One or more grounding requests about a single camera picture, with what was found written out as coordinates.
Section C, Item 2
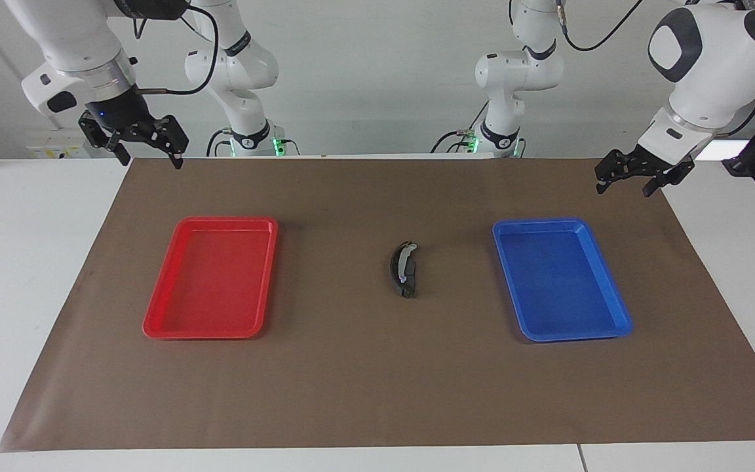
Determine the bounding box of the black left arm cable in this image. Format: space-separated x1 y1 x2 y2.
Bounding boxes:
558 0 647 52

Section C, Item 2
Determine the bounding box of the yellow labelled wall socket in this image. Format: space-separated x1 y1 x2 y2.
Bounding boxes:
27 128 90 159

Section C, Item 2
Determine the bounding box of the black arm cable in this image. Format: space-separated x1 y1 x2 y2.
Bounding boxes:
132 0 221 96
558 0 647 52

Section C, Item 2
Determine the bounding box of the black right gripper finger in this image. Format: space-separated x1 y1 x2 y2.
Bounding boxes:
148 115 189 170
79 111 132 166

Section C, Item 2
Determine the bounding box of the blue plastic tray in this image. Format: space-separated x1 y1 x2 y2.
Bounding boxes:
492 218 634 343

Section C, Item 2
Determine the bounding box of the black base cable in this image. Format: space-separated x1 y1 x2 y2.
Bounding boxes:
431 118 483 155
206 128 235 158

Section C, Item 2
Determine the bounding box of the curved brake shoe silver web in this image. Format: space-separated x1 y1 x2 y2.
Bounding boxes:
389 241 419 296

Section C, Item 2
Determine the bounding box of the brown table mat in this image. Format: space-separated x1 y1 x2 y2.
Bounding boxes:
0 157 755 453

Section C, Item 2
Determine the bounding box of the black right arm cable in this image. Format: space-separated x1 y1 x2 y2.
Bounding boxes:
132 0 221 96

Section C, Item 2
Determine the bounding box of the red plastic tray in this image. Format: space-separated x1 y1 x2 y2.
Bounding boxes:
142 216 279 340

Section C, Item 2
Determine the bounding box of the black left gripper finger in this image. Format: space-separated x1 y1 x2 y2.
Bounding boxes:
595 149 640 196
642 167 686 197

